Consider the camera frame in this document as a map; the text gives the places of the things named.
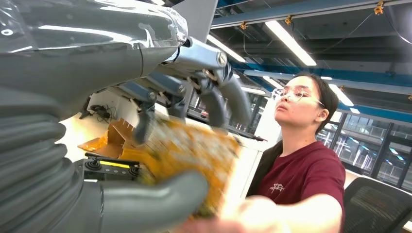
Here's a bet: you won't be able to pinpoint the grey slanted panel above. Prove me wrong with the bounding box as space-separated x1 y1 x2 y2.
172 0 220 44

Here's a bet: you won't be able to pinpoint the yellow room key card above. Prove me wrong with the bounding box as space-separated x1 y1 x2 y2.
119 119 242 219

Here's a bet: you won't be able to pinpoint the brown wooden box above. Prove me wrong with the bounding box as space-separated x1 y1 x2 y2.
78 118 136 160

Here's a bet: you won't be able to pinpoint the black cable bundle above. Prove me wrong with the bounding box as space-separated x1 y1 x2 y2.
89 103 117 123

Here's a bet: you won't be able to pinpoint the person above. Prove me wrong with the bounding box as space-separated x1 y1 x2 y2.
173 72 346 233

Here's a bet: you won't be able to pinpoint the black office chair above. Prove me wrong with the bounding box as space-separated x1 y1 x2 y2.
342 177 412 233

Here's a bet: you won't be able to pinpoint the clear glasses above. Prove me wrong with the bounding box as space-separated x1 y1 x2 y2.
271 86 326 108

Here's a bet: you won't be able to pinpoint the ceiling light strip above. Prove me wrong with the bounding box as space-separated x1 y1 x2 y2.
262 75 284 90
264 20 318 67
328 83 355 107
206 33 247 63

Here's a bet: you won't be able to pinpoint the black controller with yellow strip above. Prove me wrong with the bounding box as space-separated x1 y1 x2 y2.
75 152 142 183

